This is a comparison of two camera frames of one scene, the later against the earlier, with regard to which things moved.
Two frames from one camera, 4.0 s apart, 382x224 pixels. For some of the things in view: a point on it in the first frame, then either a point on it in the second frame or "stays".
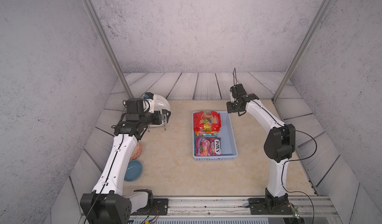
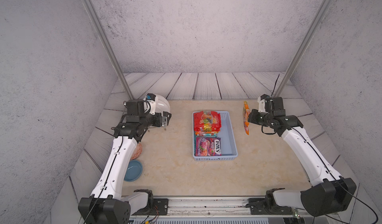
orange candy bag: x=205 y=133 stays
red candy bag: x=207 y=121 stays
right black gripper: x=229 y=108 -> x=252 y=115
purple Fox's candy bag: x=208 y=146 stays
